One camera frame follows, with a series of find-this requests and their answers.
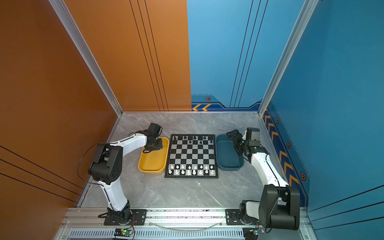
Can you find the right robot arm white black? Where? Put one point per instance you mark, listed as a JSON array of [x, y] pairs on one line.
[[279, 206]]

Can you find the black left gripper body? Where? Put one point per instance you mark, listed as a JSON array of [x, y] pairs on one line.
[[158, 145]]

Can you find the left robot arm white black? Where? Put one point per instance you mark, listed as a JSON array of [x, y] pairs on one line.
[[106, 168]]

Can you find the teal plastic tray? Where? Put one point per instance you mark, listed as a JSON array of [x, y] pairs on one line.
[[227, 157]]

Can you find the aluminium corner post left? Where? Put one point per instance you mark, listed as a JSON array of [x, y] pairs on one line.
[[75, 34]]

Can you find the black white chess board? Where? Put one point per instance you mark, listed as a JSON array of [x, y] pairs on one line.
[[191, 152]]

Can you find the white chess piece row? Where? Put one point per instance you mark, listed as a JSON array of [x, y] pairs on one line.
[[191, 171]]

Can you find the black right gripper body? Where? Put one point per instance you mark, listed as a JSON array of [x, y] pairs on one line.
[[240, 144]]

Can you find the aluminium corner post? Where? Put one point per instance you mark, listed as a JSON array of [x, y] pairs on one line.
[[75, 34], [295, 36]]

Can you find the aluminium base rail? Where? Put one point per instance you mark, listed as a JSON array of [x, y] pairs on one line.
[[206, 223]]

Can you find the green circuit board left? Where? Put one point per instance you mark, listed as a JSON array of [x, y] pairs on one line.
[[123, 234]]

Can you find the yellow plastic tray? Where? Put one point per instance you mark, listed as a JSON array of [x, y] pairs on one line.
[[155, 161]]

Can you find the aluminium corner post right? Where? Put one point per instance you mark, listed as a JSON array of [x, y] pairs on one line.
[[295, 36]]

